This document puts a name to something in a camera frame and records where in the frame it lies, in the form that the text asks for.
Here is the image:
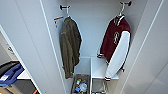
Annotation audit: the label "olive green jacket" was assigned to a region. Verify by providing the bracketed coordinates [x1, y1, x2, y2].
[59, 15, 83, 79]

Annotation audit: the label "white wardrobe body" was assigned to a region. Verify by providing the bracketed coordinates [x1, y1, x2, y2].
[39, 0, 149, 94]

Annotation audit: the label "white inner cabinet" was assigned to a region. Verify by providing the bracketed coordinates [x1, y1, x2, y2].
[89, 55, 120, 94]

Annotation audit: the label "maroon varsity jacket white sleeves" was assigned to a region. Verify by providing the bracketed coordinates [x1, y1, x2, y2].
[97, 13, 132, 83]

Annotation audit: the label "small bottle blue label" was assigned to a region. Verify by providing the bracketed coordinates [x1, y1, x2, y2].
[75, 78, 83, 93]

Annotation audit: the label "white label orange stripe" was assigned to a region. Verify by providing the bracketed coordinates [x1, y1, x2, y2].
[53, 15, 65, 29]

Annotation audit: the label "clear plastic bottle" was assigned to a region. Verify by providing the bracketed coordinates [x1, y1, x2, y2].
[79, 82, 89, 93]

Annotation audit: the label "grey storage bin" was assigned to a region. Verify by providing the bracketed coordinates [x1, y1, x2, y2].
[70, 73, 91, 94]

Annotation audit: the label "grey drawer basket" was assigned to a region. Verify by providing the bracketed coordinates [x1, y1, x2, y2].
[90, 79, 109, 94]

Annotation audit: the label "black wardrobe hook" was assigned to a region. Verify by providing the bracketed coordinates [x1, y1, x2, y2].
[59, 3, 72, 10]
[119, 0, 133, 7]

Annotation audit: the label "white folding table top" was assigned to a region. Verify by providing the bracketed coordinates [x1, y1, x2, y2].
[16, 69, 33, 81]

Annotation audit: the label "black bag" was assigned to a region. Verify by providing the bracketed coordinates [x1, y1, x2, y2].
[0, 60, 21, 76]

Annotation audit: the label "tan box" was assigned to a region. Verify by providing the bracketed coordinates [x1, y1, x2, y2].
[0, 87, 14, 94]

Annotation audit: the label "orange table frame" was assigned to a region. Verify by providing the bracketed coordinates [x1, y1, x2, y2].
[31, 88, 40, 94]

